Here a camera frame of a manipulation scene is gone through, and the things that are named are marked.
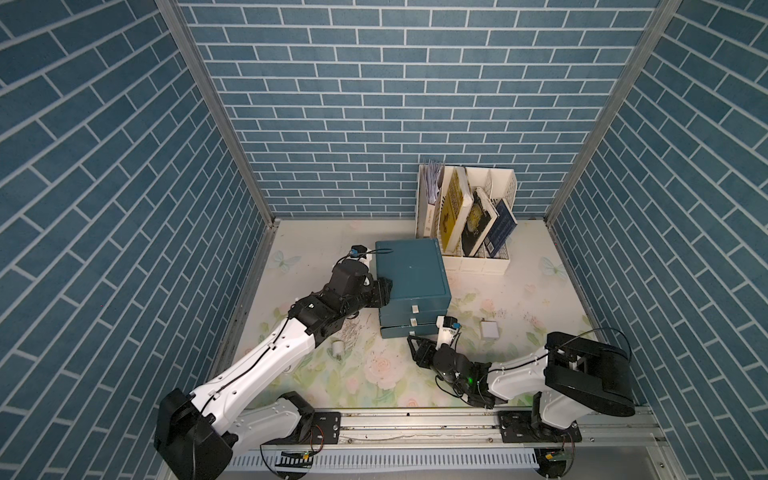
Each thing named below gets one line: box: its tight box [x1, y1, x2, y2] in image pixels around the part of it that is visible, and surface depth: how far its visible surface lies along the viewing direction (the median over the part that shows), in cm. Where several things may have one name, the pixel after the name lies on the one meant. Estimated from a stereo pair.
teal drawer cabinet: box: [375, 238, 452, 339], surface depth 80 cm
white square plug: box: [480, 321, 499, 338], surface depth 91 cm
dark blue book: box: [484, 198, 518, 258], surface depth 104 cm
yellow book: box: [440, 166, 474, 254], surface depth 98 cm
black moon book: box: [461, 187, 500, 257], surface depth 101 cm
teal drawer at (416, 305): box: [379, 297, 451, 314], surface depth 77 cm
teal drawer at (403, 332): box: [380, 326, 439, 339], surface depth 88 cm
